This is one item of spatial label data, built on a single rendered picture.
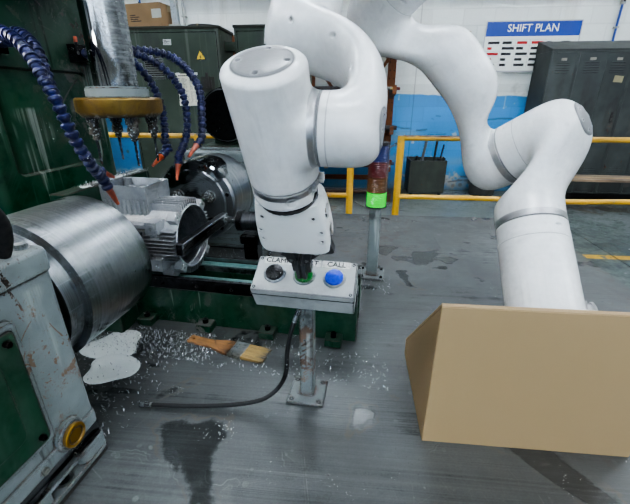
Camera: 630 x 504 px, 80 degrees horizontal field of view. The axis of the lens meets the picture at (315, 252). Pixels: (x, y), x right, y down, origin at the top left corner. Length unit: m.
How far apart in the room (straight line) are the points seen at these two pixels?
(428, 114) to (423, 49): 5.21
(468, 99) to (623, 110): 5.64
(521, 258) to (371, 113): 0.44
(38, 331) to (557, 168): 0.85
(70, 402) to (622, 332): 0.79
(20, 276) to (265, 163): 0.34
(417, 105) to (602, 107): 2.28
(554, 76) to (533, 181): 5.19
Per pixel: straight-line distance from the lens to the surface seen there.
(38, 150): 1.10
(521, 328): 0.61
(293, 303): 0.63
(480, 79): 0.79
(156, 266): 0.95
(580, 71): 6.07
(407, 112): 5.92
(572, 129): 0.82
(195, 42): 4.28
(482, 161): 0.85
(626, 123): 6.44
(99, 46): 0.97
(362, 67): 0.41
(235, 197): 1.16
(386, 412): 0.76
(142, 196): 0.96
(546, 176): 0.79
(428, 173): 5.58
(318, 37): 0.48
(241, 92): 0.36
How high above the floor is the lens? 1.34
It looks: 23 degrees down
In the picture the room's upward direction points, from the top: straight up
